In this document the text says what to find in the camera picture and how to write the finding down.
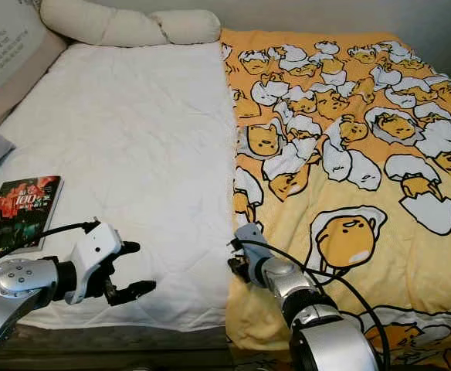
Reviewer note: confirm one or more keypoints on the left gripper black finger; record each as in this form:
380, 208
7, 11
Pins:
131, 247
134, 291

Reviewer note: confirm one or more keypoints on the dark red cover book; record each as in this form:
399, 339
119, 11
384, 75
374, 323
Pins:
21, 216

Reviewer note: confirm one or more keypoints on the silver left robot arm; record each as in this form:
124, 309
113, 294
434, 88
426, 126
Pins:
17, 297

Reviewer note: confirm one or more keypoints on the grey bed base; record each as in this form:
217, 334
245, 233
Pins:
117, 344

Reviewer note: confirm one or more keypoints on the yellow cartoon egg blanket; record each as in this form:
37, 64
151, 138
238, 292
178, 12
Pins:
326, 325

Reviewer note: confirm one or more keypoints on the white quilted mattress pad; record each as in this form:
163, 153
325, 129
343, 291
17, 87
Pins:
125, 139

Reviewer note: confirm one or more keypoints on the cream bolster pillow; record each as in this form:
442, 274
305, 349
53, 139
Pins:
117, 25

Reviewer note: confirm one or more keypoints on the beige printed headboard cushion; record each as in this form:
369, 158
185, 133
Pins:
17, 54

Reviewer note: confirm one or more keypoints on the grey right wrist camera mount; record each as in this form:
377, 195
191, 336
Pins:
251, 243

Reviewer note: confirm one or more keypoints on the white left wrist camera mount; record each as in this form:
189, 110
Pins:
98, 251

